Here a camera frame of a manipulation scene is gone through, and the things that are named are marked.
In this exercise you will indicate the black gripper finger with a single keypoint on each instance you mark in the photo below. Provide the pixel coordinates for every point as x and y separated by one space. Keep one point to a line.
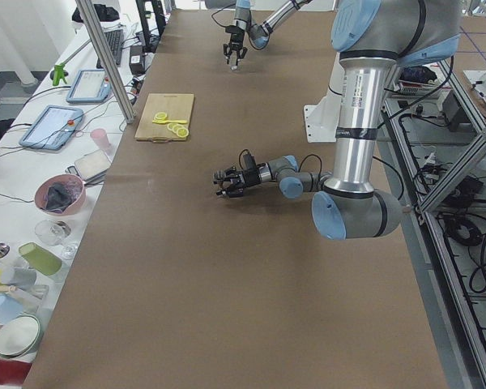
227 52
230 192
241 52
231 173

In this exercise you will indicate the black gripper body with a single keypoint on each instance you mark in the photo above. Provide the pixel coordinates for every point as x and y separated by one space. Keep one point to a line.
236 36
248 177

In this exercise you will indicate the clear glass shaker cup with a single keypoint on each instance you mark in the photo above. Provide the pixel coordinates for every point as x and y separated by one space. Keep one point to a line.
233 63

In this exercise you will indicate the steel jigger measuring cup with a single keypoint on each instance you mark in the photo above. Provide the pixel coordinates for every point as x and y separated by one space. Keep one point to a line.
219 180

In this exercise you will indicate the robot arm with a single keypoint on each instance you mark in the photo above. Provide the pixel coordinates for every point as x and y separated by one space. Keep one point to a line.
243 24
371 38

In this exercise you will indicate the pink plastic cup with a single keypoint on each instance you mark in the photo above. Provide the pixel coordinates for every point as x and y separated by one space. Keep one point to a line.
100 137

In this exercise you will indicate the green plastic cup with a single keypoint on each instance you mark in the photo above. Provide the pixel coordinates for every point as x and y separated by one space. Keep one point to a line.
40 259

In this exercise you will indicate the grey cup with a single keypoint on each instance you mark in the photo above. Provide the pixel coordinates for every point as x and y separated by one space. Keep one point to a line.
20 277

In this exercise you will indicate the light blue cup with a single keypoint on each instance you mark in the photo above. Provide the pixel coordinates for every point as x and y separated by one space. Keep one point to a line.
9 308

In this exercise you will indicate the lemon slice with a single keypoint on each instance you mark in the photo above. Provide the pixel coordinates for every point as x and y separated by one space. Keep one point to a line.
184 133
177 129

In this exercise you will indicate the yellow plastic knife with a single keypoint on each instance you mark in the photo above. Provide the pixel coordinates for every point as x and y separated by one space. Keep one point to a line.
167 121

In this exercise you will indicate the wooden cutting board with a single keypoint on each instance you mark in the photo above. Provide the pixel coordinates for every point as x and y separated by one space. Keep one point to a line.
160 106

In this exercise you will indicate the black power adapter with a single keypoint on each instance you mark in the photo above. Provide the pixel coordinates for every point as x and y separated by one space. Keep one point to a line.
137 60

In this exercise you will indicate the black keyboard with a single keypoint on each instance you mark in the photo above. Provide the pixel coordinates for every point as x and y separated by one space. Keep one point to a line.
114 39

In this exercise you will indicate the kitchen scale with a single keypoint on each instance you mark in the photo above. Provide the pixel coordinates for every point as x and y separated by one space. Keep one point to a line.
90 167

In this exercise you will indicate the teach pendant tablet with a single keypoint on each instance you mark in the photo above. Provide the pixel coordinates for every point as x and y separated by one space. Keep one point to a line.
89 86
53 128

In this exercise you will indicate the pink bowl with cloth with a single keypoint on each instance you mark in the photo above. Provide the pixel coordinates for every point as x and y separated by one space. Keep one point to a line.
61 195

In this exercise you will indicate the green clamp tool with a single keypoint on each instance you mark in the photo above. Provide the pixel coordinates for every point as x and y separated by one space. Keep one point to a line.
58 75

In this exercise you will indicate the wine glass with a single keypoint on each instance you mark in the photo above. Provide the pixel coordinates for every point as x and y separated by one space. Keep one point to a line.
57 233

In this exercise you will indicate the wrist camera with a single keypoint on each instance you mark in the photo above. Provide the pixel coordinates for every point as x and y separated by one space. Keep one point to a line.
246 160

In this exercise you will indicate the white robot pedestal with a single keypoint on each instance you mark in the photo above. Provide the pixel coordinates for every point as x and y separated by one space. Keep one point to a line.
321 120

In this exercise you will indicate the aluminium frame post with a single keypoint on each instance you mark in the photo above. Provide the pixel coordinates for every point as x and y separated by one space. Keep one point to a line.
100 45

